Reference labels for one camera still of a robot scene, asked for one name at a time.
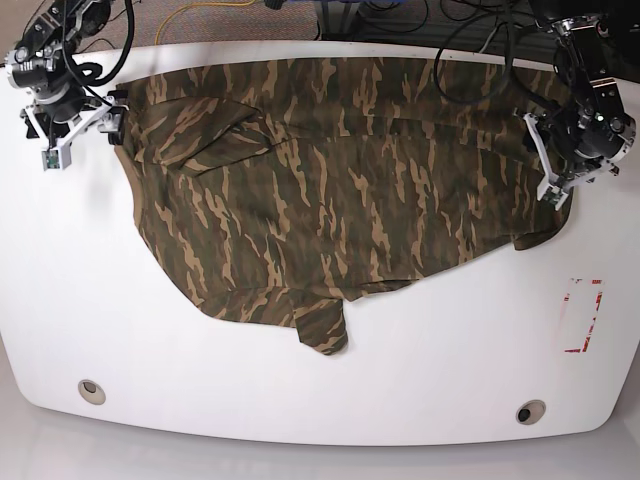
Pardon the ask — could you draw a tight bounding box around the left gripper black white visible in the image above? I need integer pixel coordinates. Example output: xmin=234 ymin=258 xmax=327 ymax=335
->
xmin=519 ymin=112 xmax=620 ymax=194

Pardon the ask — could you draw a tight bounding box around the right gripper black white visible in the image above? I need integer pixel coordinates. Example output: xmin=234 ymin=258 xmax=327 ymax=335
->
xmin=20 ymin=90 xmax=128 ymax=150

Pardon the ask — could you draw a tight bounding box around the camouflage t-shirt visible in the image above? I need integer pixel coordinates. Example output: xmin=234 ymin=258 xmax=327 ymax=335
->
xmin=116 ymin=57 xmax=569 ymax=356

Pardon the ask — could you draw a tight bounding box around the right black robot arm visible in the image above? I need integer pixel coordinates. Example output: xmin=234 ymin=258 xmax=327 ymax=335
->
xmin=3 ymin=1 xmax=135 ymax=161

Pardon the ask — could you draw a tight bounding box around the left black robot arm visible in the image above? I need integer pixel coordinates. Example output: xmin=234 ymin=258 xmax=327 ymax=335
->
xmin=511 ymin=1 xmax=639 ymax=209

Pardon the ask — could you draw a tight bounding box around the red tape rectangle marking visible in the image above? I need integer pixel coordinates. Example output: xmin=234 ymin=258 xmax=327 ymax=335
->
xmin=558 ymin=278 xmax=604 ymax=354

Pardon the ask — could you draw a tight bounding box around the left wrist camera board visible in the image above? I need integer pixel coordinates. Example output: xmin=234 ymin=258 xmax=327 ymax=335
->
xmin=536 ymin=181 xmax=569 ymax=211

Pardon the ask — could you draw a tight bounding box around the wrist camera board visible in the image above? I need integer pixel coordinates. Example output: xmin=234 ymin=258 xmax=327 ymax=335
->
xmin=41 ymin=146 xmax=71 ymax=171
xmin=536 ymin=181 xmax=569 ymax=211

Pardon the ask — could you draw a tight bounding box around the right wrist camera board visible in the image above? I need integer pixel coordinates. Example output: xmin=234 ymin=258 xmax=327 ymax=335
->
xmin=41 ymin=146 xmax=71 ymax=171

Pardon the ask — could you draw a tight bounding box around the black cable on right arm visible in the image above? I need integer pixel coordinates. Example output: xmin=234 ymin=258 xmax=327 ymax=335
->
xmin=74 ymin=0 xmax=136 ymax=89

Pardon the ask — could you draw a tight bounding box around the black cable loop on table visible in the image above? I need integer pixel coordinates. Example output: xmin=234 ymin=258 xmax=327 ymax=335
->
xmin=432 ymin=0 xmax=566 ymax=114

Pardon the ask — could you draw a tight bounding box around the yellow cable on floor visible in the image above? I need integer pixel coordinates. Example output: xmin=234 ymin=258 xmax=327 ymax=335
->
xmin=155 ymin=0 xmax=251 ymax=46

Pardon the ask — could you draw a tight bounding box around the right table cable grommet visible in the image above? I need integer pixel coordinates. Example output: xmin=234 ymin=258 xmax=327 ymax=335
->
xmin=516 ymin=399 xmax=546 ymax=426

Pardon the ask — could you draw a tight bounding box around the table cable grommet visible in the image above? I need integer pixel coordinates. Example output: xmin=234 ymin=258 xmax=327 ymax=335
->
xmin=516 ymin=399 xmax=546 ymax=426
xmin=78 ymin=379 xmax=106 ymax=406

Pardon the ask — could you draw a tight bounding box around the left table cable grommet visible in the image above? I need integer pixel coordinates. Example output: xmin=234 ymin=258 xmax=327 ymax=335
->
xmin=78 ymin=379 xmax=106 ymax=406

